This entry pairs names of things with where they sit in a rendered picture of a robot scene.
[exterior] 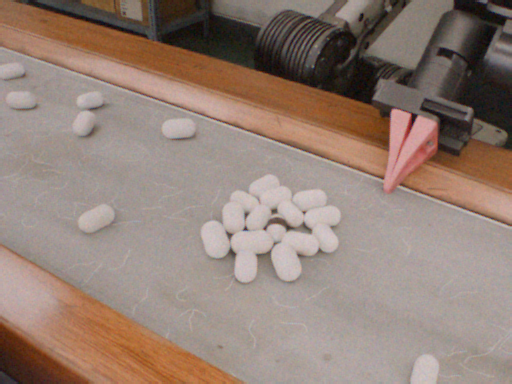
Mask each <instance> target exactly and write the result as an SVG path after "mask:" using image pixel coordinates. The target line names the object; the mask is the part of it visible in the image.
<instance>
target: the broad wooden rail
mask: <svg viewBox="0 0 512 384"><path fill-rule="evenodd" d="M0 47H3V48H5V49H8V50H10V51H13V52H18V53H21V54H23V55H26V56H29V57H31V58H34V59H36V60H42V61H44V62H47V63H49V64H52V65H55V66H57V67H60V68H63V69H68V70H70V71H73V72H76V73H79V74H82V75H83V76H86V77H89V78H92V79H93V78H95V79H97V80H100V81H103V82H105V83H108V84H110V85H113V86H116V87H119V88H122V89H124V90H130V91H133V92H135V93H137V94H140V95H143V96H146V97H149V98H151V99H154V100H157V101H160V102H163V103H165V104H168V105H171V106H173V105H174V106H177V107H179V108H182V109H185V110H188V111H190V112H193V113H196V114H199V115H202V116H204V117H207V118H210V119H213V120H216V121H218V122H221V123H224V124H227V125H230V126H232V127H235V128H238V129H241V130H244V131H246V132H249V133H252V134H255V135H258V136H260V137H263V138H266V139H269V140H273V141H275V142H278V143H281V144H284V145H287V146H289V147H292V148H295V149H298V150H301V151H303V152H306V153H309V154H312V155H316V156H318V157H321V158H324V159H327V160H330V161H332V162H335V163H338V164H341V165H344V166H346V167H349V168H352V169H356V170H359V171H361V172H364V173H367V175H370V176H373V177H375V178H378V179H381V180H384V179H385V175H386V169H387V164H388V160H389V154H390V127H391V118H389V117H385V119H384V118H382V117H381V116H380V112H379V110H378V109H374V108H373V107H372V106H370V105H366V104H363V103H360V102H357V101H353V100H350V99H347V98H344V97H342V96H340V95H337V94H334V93H331V92H327V91H324V90H321V89H317V88H313V87H310V86H307V85H304V84H300V83H297V82H293V81H289V80H286V79H281V78H278V77H275V76H271V75H268V74H265V73H262V72H258V71H255V70H252V69H249V68H244V67H241V66H238V65H235V64H231V63H228V62H225V61H222V60H218V59H215V58H212V57H209V56H208V57H206V56H202V55H199V54H197V53H194V52H190V51H187V50H184V49H181V48H177V47H174V46H171V45H164V44H161V43H158V42H155V41H151V40H148V39H145V38H143V37H139V36H137V37H136V36H133V35H130V34H127V33H123V32H120V31H117V30H115V29H108V28H105V27H102V26H98V25H95V24H93V23H90V22H83V21H80V20H77V19H74V18H71V17H68V16H65V15H64V16H61V15H58V14H56V13H53V12H50V11H46V10H43V9H42V10H41V9H38V8H34V7H31V6H29V5H26V4H22V3H20V4H19V3H16V2H14V1H10V0H0ZM398 186H400V187H403V188H406V189H410V190H413V191H415V192H418V193H421V194H424V195H427V196H429V197H432V198H435V199H438V200H441V201H443V202H446V203H449V204H452V205H455V207H457V208H460V209H463V210H466V211H469V212H471V213H474V214H477V215H480V216H482V217H484V218H487V219H490V220H493V221H496V222H498V223H501V224H504V225H507V226H510V227H512V151H509V150H506V148H503V147H500V146H497V145H494V144H491V143H487V142H484V141H481V140H478V139H474V138H470V140H469V142H468V145H467V146H466V147H463V148H462V151H461V153H460V155H459V156H453V155H450V154H447V153H444V152H442V151H439V150H437V151H436V153H435V154H434V156H432V157H431V158H430V159H428V160H427V161H426V162H424V163H423V164H422V165H420V166H419V167H418V168H416V169H415V170H414V171H412V172H411V173H410V174H408V175H407V176H406V177H405V178H404V179H403V181H402V182H401V183H400V184H399V185H398Z"/></svg>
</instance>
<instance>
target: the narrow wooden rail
mask: <svg viewBox="0 0 512 384"><path fill-rule="evenodd" d="M0 370H1V371H2V372H3V373H4V374H5V375H6V376H8V377H9V378H10V379H12V380H13V381H15V382H16V383H18V384H247V383H245V382H244V381H242V380H240V379H238V378H236V377H234V376H233V375H231V374H229V373H227V372H225V371H224V370H222V369H220V368H218V367H216V366H214V365H213V364H211V363H209V362H207V361H205V360H203V359H202V358H200V357H198V356H196V355H194V354H193V353H191V352H189V351H187V350H185V349H183V348H182V347H179V346H177V344H175V343H173V342H172V341H170V340H168V339H166V338H164V337H162V336H161V335H159V334H157V333H155V332H153V331H151V330H150V329H148V328H146V327H144V326H142V325H141V324H139V323H137V322H136V321H134V320H132V319H131V318H129V317H127V316H125V315H123V314H121V313H120V312H118V311H116V310H114V309H112V308H111V306H109V305H107V304H105V303H103V302H101V301H100V300H98V299H96V298H94V297H92V296H90V295H89V294H87V293H85V292H84V291H82V290H81V289H79V288H77V287H75V286H73V285H71V284H70V283H68V282H66V281H64V280H62V279H60V278H59V277H58V276H56V275H54V274H52V273H51V272H49V271H47V270H45V269H43V268H41V267H40V266H38V265H37V264H35V263H33V262H31V261H30V260H28V259H26V258H24V257H22V256H21V255H20V254H18V253H16V252H14V251H12V250H11V249H9V248H7V247H6V246H4V245H2V244H1V243H0Z"/></svg>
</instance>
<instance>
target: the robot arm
mask: <svg viewBox="0 0 512 384"><path fill-rule="evenodd" d="M453 4H454V7H455V10H451V11H448V12H446V13H444V14H443V15H441V17H440V19H439V21H438V23H437V25H436V27H435V29H434V31H433V33H432V34H433V35H432V37H431V38H430V40H429V42H428V44H427V46H426V48H425V50H424V52H423V54H422V56H421V58H420V60H419V62H418V64H417V66H416V68H415V69H414V71H413V73H412V75H411V77H410V79H409V81H408V83H407V86H403V85H400V84H397V83H394V82H391V81H388V80H385V79H379V81H378V83H377V85H376V87H375V89H374V96H373V98H372V100H371V103H372V107H373V108H374V109H378V110H379V112H380V116H381V117H382V118H384V119H385V117H389V118H391V127H390V154H389V160H388V164H387V169H386V175H385V179H384V184H383V190H384V192H385V193H387V194H391V193H392V192H393V190H394V189H395V188H396V187H397V186H398V185H399V184H400V183H401V182H402V181H403V179H404V178H405V177H406V176H407V175H408V174H410V173H411V172H412V171H414V170H415V169H416V168H418V167H419V166H420V165H422V164H423V163H424V162H426V161H427V160H428V159H430V158H431V157H432V156H434V154H435V153H436V151H437V150H439V151H442V152H444V153H447V154H450V155H453V156H459V155H460V153H461V151H462V148H463V147H466V146H467V145H468V142H469V140H470V138H471V136H472V129H473V123H474V116H475V113H474V111H473V110H472V109H471V108H469V107H467V106H464V105H460V99H461V97H462V95H463V93H464V91H465V89H466V87H467V85H468V83H469V81H470V79H471V76H472V74H473V73H474V71H475V69H476V65H477V63H478V61H479V59H480V57H481V54H482V52H483V50H484V48H485V46H487V47H489V49H488V50H487V53H486V55H485V57H484V60H483V63H482V65H481V69H480V71H481V74H484V78H483V81H482V84H485V85H488V86H491V87H494V88H496V89H499V90H502V91H505V92H508V93H511V94H512V0H453Z"/></svg>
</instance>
